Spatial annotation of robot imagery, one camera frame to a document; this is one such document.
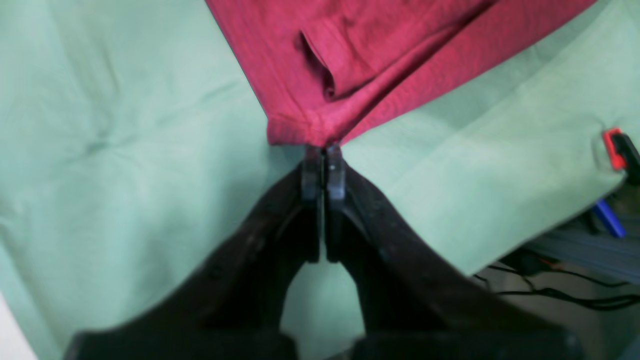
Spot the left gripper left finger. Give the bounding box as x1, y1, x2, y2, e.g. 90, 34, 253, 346
64, 146, 323, 360

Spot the red T-shirt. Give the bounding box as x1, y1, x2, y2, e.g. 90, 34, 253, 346
206, 0, 594, 147

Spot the right orange black clamp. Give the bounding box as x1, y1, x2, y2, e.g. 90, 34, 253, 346
602, 127, 640, 186

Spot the right blue clamp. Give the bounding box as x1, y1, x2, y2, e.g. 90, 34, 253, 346
591, 198, 627, 239

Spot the green table cloth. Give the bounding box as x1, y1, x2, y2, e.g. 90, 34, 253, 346
0, 0, 639, 360

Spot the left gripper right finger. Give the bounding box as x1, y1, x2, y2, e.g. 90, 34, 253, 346
325, 145, 585, 360

